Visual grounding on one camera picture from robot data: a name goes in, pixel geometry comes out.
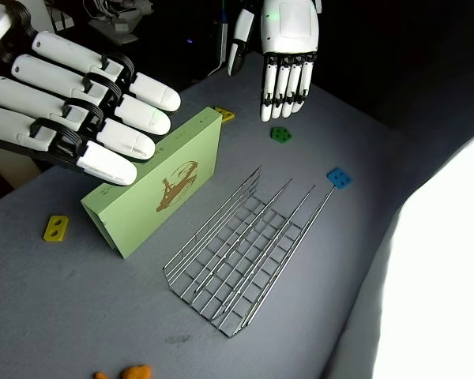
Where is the grey table cloth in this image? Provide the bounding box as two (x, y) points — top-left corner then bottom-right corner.
(0, 51), (474, 379)

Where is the blue perforated block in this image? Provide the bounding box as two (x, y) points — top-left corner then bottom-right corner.
(325, 167), (354, 191)

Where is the light green board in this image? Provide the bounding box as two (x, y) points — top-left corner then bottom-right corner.
(81, 106), (224, 260)

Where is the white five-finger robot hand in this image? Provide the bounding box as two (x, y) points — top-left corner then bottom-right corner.
(0, 0), (182, 186)
(225, 0), (323, 122)

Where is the white wire rack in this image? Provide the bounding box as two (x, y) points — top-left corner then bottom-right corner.
(162, 165), (337, 339)

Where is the green perforated block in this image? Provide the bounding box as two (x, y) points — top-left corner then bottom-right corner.
(270, 126), (294, 145)

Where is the white electronics box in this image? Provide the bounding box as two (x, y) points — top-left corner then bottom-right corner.
(88, 0), (140, 47)

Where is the white cable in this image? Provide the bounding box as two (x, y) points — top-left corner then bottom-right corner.
(207, 7), (228, 78)

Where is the yellow flat block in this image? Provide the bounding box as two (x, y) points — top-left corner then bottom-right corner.
(214, 106), (236, 124)

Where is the orange toy chicken wing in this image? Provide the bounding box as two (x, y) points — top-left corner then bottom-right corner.
(93, 365), (153, 379)

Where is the yellow block with two holes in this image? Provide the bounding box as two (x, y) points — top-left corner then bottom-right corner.
(43, 215), (70, 242)

